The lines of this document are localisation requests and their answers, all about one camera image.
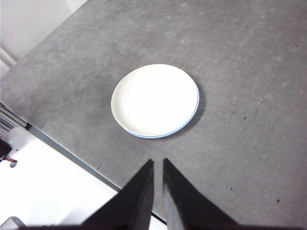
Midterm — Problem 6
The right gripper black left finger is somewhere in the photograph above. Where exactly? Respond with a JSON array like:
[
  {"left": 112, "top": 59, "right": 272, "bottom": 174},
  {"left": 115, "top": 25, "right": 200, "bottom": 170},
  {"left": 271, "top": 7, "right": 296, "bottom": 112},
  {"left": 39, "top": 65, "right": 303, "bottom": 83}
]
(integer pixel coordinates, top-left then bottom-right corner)
[{"left": 81, "top": 159, "right": 154, "bottom": 227}]

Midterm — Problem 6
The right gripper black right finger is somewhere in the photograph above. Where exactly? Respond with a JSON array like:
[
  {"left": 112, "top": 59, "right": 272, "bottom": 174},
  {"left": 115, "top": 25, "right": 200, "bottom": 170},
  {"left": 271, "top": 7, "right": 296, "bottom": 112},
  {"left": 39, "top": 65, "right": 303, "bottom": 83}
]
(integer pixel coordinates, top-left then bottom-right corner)
[{"left": 162, "top": 158, "right": 239, "bottom": 227}]

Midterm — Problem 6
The blue round plate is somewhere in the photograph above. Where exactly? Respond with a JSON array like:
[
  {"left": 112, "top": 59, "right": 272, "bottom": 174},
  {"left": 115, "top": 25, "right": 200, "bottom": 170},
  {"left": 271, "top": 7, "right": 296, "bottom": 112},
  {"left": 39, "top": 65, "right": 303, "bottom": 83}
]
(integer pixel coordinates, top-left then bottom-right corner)
[{"left": 124, "top": 81, "right": 201, "bottom": 139}]

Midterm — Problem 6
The white round plate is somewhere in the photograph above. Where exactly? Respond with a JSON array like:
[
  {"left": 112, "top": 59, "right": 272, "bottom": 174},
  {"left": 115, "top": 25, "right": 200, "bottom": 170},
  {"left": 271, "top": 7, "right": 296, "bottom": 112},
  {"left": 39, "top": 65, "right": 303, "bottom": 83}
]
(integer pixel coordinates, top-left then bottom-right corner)
[{"left": 111, "top": 63, "right": 200, "bottom": 138}]

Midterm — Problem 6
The grey rounded box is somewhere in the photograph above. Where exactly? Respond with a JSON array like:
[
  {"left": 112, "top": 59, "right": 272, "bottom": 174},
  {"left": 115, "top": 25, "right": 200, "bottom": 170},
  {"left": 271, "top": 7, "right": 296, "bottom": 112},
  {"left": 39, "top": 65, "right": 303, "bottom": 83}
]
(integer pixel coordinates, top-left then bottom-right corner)
[{"left": 0, "top": 216, "right": 26, "bottom": 227}]

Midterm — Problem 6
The red and black wire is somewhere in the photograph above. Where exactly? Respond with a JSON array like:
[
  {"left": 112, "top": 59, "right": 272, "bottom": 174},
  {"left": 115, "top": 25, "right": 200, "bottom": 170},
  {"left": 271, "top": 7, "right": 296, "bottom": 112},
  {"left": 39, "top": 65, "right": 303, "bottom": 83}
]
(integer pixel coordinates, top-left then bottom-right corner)
[{"left": 0, "top": 157, "right": 18, "bottom": 168}]

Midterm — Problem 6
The grey ribbed metal rail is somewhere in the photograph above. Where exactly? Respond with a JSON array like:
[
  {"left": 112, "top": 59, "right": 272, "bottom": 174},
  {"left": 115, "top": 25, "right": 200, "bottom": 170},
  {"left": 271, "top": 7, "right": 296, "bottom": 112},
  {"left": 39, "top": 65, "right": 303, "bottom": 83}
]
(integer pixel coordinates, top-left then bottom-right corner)
[{"left": 0, "top": 102, "right": 28, "bottom": 138}]

